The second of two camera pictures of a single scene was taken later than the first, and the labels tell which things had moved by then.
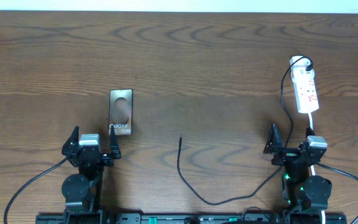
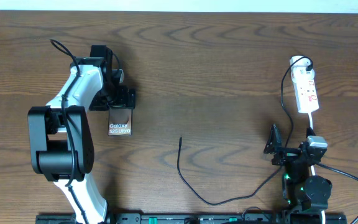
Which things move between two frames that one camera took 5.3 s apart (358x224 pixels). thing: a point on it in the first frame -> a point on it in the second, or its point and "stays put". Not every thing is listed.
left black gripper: x=107 y=161 -> x=122 y=102
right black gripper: x=286 y=155 stays put
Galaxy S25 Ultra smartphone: x=121 y=111 stays put
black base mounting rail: x=191 y=218 stays put
